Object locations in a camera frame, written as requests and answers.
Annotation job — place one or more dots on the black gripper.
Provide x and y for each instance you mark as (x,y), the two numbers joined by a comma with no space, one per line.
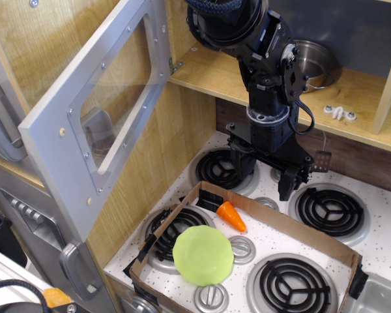
(277,148)

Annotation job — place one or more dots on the silver microwave door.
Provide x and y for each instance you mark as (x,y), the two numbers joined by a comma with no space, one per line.
(81,132)

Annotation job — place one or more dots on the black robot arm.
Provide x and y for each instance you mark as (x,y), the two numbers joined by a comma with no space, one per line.
(264,46)

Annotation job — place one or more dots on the back silver stove knob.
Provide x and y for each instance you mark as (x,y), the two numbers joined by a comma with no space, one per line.
(275,175)

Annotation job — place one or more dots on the small silver stove knob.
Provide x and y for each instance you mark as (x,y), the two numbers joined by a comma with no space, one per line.
(268,202)

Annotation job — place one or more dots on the back left stove burner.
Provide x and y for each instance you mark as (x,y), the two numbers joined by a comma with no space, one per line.
(215,166)

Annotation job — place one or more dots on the stove burner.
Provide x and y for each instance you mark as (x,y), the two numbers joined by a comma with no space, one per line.
(161,253)
(215,166)
(333,210)
(290,283)

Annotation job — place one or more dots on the hanging toy spatula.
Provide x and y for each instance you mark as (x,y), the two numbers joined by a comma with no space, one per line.
(322,158)

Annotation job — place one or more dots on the orange toy carrot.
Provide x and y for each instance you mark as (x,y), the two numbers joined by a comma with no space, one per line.
(230,215)

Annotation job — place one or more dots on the back right stove burner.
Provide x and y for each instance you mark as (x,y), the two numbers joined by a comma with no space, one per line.
(333,210)

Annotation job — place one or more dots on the centre silver stove knob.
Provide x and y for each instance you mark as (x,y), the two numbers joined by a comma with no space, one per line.
(243,248)

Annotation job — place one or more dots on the white door latch clip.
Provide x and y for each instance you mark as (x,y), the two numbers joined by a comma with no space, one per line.
(339,113)

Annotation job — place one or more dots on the green plastic plate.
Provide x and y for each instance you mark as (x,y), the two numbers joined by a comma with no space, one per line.
(203,255)

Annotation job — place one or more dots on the front right stove burner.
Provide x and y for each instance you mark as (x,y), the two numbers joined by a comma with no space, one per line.
(290,283)

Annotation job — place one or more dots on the stainless steel pot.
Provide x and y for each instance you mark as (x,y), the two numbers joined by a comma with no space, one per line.
(317,63)

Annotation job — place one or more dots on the front left stove burner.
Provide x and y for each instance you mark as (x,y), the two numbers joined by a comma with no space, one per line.
(161,253)

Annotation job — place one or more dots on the metal door hinge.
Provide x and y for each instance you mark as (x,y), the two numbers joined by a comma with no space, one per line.
(173,67)

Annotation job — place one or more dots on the front silver stove knob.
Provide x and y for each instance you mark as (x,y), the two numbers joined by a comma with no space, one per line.
(211,299)

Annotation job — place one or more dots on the stainless sink basin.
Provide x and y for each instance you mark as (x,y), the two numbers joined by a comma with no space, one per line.
(375,297)

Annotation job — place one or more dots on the grey ice dispenser panel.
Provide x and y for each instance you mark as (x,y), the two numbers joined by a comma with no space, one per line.
(38,223)

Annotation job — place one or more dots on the orange object bottom left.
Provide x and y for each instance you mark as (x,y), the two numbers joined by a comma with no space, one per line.
(55,297)

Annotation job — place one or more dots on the black device at left edge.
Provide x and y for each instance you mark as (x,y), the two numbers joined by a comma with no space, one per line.
(9,245)

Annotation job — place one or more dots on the grey wall phone holder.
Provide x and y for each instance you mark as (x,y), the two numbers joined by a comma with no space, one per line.
(99,133)

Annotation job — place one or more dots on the lower grey fridge handle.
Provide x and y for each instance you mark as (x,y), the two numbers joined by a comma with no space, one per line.
(81,276)

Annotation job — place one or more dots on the grey fridge handle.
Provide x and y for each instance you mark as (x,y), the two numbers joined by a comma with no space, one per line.
(81,276)
(11,145)

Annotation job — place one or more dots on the upper grey fridge handle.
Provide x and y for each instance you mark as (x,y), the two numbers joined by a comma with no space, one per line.
(11,145)

